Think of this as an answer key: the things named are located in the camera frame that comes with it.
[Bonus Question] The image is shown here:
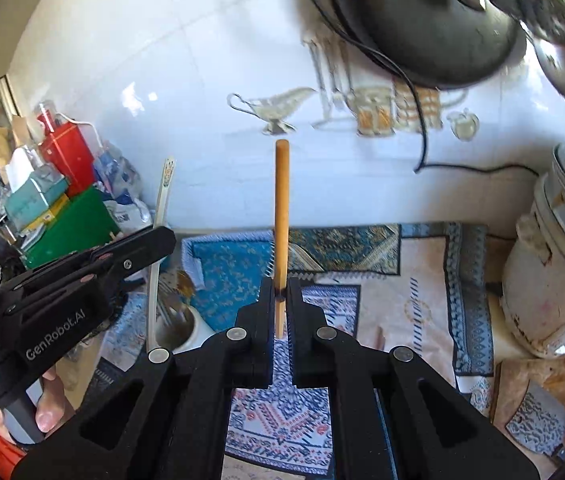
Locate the black hanging wok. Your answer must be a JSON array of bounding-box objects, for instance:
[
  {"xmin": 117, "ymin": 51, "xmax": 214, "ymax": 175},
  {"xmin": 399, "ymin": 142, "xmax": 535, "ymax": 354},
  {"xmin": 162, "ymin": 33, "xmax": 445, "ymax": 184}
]
[{"xmin": 331, "ymin": 0, "xmax": 524, "ymax": 90}]

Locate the patterned patchwork table mat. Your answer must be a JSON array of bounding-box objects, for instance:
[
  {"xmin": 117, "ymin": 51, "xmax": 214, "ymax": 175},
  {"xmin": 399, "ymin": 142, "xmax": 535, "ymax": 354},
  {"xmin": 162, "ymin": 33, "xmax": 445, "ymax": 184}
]
[{"xmin": 82, "ymin": 221, "xmax": 496, "ymax": 478}]

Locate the light bamboo chopstick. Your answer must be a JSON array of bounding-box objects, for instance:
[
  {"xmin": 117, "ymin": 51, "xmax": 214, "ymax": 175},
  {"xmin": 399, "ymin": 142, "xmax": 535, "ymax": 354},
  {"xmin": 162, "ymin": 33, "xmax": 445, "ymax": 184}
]
[{"xmin": 274, "ymin": 140, "xmax": 290, "ymax": 339}]

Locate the white worn rice cooker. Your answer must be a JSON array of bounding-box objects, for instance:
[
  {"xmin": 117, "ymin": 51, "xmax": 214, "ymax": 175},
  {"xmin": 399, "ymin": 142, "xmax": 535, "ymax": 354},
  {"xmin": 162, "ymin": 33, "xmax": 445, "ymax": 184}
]
[{"xmin": 501, "ymin": 143, "xmax": 565, "ymax": 359}]

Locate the person's left hand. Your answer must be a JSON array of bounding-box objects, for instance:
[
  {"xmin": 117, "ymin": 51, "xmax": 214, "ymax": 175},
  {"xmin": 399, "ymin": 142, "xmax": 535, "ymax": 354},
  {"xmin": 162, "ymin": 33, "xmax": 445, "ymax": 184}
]
[{"xmin": 0, "ymin": 366, "xmax": 75, "ymax": 444}]

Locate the black power cable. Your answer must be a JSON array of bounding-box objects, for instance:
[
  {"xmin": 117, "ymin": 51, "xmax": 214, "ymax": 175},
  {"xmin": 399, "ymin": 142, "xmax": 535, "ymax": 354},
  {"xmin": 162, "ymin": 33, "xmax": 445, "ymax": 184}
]
[{"xmin": 289, "ymin": 0, "xmax": 542, "ymax": 176}]

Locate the cleaver knife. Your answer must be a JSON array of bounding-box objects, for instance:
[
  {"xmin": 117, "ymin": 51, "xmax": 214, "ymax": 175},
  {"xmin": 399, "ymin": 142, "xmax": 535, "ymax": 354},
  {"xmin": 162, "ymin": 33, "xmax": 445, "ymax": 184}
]
[{"xmin": 506, "ymin": 380, "xmax": 565, "ymax": 457}]

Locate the white ceramic utensil cup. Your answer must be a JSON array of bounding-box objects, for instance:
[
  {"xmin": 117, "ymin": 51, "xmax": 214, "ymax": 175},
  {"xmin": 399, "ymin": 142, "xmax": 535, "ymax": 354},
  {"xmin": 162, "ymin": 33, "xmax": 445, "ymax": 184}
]
[{"xmin": 156, "ymin": 307, "xmax": 214, "ymax": 354}]

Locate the white plastic bag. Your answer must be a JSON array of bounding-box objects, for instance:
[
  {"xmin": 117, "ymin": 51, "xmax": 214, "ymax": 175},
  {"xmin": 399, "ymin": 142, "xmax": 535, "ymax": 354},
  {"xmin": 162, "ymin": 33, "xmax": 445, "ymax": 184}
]
[{"xmin": 92, "ymin": 143, "xmax": 152, "ymax": 235}]

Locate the teal tissue box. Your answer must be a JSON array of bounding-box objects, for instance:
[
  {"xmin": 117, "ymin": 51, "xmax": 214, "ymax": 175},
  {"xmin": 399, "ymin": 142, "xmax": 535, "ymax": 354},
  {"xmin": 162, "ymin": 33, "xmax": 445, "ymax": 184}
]
[{"xmin": 5, "ymin": 145, "xmax": 69, "ymax": 231}]

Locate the green metal box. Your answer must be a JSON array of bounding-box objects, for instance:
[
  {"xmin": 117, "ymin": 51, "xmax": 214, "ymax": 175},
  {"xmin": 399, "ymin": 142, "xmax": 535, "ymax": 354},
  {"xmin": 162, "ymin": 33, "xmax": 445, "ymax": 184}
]
[{"xmin": 23, "ymin": 186, "xmax": 120, "ymax": 270}]

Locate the red tin box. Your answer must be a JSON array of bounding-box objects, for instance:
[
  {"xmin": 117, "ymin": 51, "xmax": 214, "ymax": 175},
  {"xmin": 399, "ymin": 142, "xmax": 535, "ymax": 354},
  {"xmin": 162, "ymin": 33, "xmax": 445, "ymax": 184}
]
[{"xmin": 36, "ymin": 101, "xmax": 95, "ymax": 198}]

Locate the wooden cutting board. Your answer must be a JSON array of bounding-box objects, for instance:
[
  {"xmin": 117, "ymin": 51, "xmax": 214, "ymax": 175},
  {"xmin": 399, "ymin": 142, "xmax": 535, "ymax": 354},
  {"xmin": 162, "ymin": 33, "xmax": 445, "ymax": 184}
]
[{"xmin": 491, "ymin": 356, "xmax": 565, "ymax": 479}]

